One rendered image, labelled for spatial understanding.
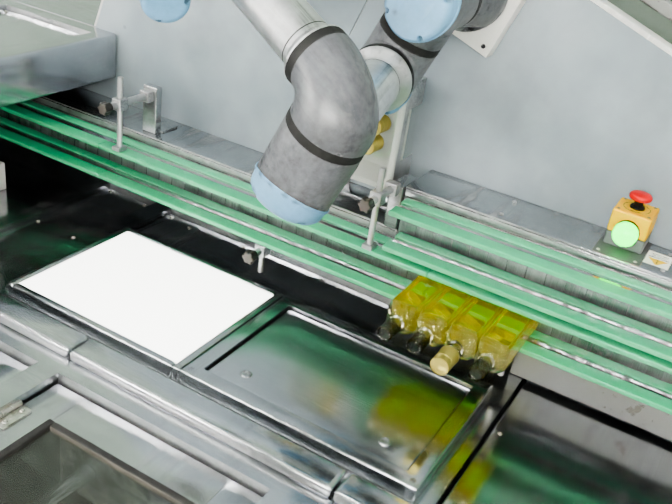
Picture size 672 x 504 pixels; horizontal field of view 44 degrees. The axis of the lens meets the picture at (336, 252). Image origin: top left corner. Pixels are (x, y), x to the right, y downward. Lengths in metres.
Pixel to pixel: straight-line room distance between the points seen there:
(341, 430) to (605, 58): 0.79
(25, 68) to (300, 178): 1.02
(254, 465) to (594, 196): 0.80
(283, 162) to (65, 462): 0.62
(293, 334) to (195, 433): 0.32
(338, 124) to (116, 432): 0.68
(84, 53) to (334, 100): 1.14
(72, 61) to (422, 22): 0.95
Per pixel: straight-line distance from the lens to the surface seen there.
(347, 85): 1.05
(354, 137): 1.06
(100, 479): 1.39
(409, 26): 1.41
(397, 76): 1.42
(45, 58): 2.02
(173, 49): 2.05
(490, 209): 1.62
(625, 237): 1.55
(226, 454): 1.40
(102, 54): 2.14
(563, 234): 1.59
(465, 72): 1.68
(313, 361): 1.58
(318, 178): 1.09
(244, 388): 1.50
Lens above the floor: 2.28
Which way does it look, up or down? 52 degrees down
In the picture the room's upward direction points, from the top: 125 degrees counter-clockwise
